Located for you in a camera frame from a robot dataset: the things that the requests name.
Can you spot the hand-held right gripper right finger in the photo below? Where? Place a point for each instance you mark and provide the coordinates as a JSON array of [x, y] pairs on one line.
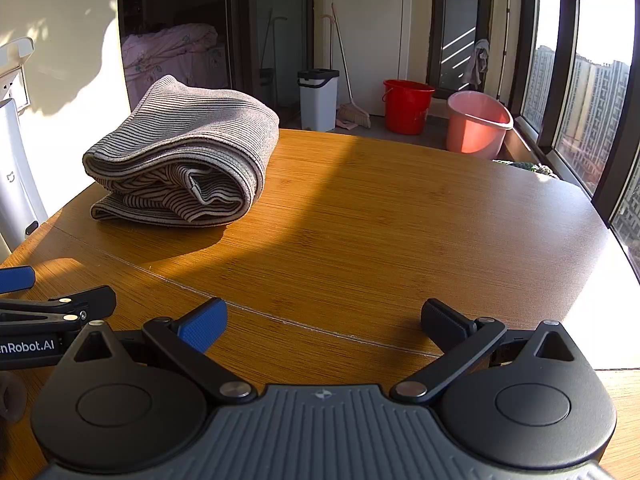
[[445, 322]]

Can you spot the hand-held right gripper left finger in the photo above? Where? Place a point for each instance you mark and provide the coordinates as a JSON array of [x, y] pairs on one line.
[[202, 327]]

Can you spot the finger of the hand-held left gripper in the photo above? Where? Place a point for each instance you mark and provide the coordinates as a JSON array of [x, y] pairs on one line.
[[95, 297], [17, 279]]

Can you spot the black white striped garment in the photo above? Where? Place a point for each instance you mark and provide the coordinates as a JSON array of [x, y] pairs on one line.
[[190, 145]]

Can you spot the white tall appliance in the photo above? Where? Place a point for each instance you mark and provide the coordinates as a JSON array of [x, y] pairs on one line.
[[17, 175]]

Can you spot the pink plastic basin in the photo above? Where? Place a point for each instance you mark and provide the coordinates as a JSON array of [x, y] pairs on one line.
[[475, 130]]

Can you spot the red plastic bucket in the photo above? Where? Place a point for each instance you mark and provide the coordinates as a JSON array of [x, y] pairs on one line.
[[407, 107]]

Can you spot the white trash bin black lid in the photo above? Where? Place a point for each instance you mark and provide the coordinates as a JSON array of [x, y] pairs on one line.
[[318, 102]]

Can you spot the grey hanging cloth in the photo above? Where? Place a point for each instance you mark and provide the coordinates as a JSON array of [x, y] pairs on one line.
[[479, 62]]

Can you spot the mop in hallway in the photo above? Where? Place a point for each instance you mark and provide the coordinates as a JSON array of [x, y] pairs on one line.
[[272, 60]]

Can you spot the long mop pole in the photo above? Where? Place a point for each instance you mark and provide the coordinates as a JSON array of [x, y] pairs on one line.
[[504, 35]]

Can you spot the dark framed glass door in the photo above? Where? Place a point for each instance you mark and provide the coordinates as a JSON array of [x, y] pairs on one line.
[[457, 25]]

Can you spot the white wall socket with cover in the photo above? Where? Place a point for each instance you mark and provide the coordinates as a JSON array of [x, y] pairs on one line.
[[12, 75]]

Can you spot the dark window frame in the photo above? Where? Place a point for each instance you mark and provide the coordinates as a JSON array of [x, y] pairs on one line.
[[562, 85]]

